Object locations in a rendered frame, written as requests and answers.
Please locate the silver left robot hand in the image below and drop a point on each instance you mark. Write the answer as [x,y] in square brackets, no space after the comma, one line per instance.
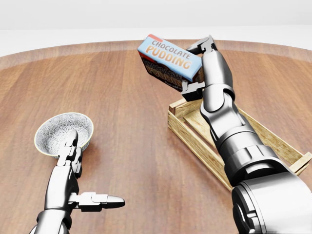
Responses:
[61,181]

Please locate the chocolate pudding box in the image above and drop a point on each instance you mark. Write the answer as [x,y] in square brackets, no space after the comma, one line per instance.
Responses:
[168,61]

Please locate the patterned white bowl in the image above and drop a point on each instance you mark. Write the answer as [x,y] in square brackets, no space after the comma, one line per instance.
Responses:
[52,132]

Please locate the wooden slat tray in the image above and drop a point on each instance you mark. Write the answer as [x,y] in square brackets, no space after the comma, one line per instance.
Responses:
[192,136]

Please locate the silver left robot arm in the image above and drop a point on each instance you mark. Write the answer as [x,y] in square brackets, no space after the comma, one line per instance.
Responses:
[50,223]

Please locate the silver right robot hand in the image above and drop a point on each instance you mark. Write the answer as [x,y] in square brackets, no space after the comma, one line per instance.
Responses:
[215,73]

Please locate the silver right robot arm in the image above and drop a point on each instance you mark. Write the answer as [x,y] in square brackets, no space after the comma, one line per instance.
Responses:
[246,156]

